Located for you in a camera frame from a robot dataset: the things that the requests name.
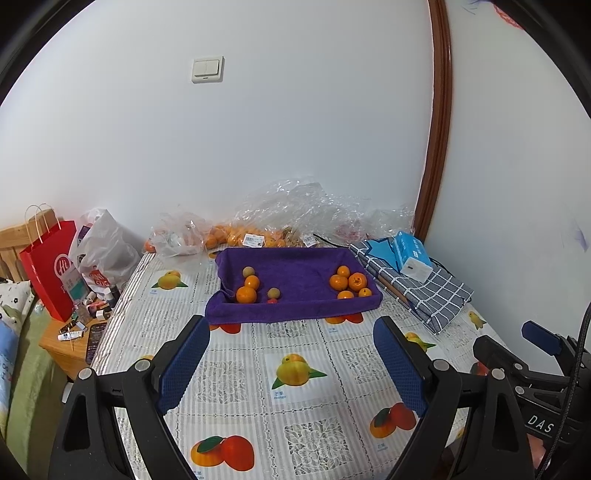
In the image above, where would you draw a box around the brown wooden door frame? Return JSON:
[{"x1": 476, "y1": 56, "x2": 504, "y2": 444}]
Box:
[{"x1": 413, "y1": 0, "x2": 452, "y2": 239}]

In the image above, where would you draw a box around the purple towel-lined tray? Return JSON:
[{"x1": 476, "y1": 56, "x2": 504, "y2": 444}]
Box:
[{"x1": 204, "y1": 247, "x2": 384, "y2": 326}]

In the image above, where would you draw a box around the bunch of bagged longans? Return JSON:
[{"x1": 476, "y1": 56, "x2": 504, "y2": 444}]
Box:
[{"x1": 285, "y1": 228, "x2": 320, "y2": 247}]

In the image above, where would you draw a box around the white red-printed plastic bag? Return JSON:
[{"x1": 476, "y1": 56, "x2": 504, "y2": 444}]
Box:
[{"x1": 68, "y1": 209, "x2": 142, "y2": 299}]

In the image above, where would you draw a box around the red paper bag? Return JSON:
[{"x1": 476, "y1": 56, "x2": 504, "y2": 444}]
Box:
[{"x1": 19, "y1": 203, "x2": 78, "y2": 323}]

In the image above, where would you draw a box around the black cable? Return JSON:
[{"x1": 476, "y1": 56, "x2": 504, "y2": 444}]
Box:
[{"x1": 536, "y1": 302, "x2": 591, "y2": 480}]

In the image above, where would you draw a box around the wooden headboard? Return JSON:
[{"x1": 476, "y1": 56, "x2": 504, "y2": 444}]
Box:
[{"x1": 0, "y1": 209, "x2": 59, "y2": 283}]

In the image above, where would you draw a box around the crumpled clear plastic bag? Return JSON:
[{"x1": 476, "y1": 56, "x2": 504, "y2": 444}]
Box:
[{"x1": 286, "y1": 193, "x2": 417, "y2": 247}]

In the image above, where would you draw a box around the green blanket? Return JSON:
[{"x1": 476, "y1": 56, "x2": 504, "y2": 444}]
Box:
[{"x1": 6, "y1": 299, "x2": 71, "y2": 446}]

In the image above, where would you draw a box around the light blue tissue pack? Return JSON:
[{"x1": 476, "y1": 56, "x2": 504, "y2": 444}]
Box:
[{"x1": 392, "y1": 231, "x2": 434, "y2": 282}]

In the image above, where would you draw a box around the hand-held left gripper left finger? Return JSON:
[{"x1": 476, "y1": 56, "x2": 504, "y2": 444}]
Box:
[{"x1": 47, "y1": 315, "x2": 211, "y2": 480}]

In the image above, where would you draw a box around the cluster of small bottles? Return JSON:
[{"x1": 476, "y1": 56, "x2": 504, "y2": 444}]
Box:
[{"x1": 69, "y1": 285, "x2": 122, "y2": 324}]

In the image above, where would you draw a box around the white floral pillow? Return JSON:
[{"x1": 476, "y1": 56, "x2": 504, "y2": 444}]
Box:
[{"x1": 0, "y1": 279, "x2": 36, "y2": 325}]

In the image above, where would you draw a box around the translucent white plastic bag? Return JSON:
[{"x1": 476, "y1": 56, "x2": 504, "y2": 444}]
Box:
[{"x1": 150, "y1": 212, "x2": 206, "y2": 257}]

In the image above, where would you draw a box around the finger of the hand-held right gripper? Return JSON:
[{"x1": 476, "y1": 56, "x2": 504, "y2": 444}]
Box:
[
  {"x1": 473, "y1": 335, "x2": 563, "y2": 394},
  {"x1": 521, "y1": 320, "x2": 591, "y2": 371}
]

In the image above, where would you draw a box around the black phone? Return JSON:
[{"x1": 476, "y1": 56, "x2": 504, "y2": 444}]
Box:
[{"x1": 86, "y1": 322, "x2": 108, "y2": 366}]

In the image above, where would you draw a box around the white light switch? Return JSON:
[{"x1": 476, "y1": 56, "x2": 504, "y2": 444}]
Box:
[{"x1": 191, "y1": 56, "x2": 226, "y2": 85}]

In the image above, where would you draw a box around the blue cloth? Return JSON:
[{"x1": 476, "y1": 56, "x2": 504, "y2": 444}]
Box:
[{"x1": 0, "y1": 320, "x2": 22, "y2": 435}]

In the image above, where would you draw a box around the wooden nightstand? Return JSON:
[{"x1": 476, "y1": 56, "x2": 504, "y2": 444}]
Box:
[{"x1": 39, "y1": 295, "x2": 117, "y2": 382}]

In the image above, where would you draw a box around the grey checkered cloth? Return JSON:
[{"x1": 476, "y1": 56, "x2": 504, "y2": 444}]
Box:
[{"x1": 348, "y1": 237, "x2": 476, "y2": 334}]

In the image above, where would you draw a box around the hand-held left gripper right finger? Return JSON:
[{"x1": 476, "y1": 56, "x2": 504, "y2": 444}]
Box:
[{"x1": 373, "y1": 315, "x2": 533, "y2": 480}]

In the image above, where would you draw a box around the white tube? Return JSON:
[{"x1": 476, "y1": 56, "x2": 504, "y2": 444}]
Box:
[{"x1": 57, "y1": 323, "x2": 88, "y2": 342}]

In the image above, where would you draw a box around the fruit-printed tablecloth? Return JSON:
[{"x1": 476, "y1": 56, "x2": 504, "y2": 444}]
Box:
[{"x1": 90, "y1": 249, "x2": 502, "y2": 480}]

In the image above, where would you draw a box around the pile of bagged mandarins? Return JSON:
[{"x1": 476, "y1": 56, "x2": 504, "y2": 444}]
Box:
[{"x1": 206, "y1": 223, "x2": 287, "y2": 249}]

